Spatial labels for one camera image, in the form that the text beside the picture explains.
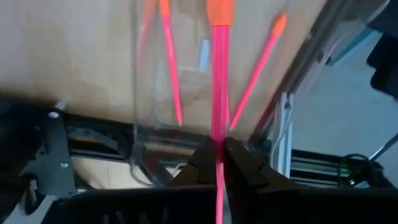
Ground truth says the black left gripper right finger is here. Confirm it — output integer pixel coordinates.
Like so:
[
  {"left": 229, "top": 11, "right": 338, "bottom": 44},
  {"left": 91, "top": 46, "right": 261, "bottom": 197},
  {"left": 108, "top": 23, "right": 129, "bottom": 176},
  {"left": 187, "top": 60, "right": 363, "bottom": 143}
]
[{"left": 223, "top": 136, "right": 398, "bottom": 224}]

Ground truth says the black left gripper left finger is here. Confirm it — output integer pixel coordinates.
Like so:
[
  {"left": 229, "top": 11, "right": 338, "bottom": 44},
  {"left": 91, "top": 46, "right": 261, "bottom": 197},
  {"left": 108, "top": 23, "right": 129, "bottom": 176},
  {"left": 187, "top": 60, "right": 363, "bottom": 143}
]
[{"left": 42, "top": 138, "right": 218, "bottom": 224}]

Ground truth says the black cable bundle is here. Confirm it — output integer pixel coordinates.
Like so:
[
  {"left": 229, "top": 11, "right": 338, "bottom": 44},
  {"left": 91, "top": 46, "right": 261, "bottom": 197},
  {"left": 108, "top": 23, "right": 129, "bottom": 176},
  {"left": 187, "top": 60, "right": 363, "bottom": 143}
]
[{"left": 338, "top": 151, "right": 393, "bottom": 189}]

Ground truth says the pink pencil orange eraser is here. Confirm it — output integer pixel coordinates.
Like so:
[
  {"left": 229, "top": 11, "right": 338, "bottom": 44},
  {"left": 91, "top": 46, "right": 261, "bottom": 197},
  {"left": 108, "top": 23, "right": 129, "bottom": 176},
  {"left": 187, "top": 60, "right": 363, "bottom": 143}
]
[
  {"left": 206, "top": 0, "right": 235, "bottom": 224},
  {"left": 159, "top": 0, "right": 184, "bottom": 128},
  {"left": 229, "top": 12, "right": 289, "bottom": 131}
]

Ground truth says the clear plastic bin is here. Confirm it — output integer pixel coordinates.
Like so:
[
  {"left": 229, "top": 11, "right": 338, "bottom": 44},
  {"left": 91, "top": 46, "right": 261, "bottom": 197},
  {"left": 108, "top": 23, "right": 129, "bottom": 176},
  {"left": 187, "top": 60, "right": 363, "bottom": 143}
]
[{"left": 129, "top": 0, "right": 391, "bottom": 189}]

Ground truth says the silver aluminium extrusion post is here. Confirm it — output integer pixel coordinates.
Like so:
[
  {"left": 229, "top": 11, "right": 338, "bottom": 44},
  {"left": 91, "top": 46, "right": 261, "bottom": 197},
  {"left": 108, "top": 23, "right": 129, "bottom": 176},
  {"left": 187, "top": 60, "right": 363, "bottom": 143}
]
[{"left": 269, "top": 91, "right": 295, "bottom": 179}]

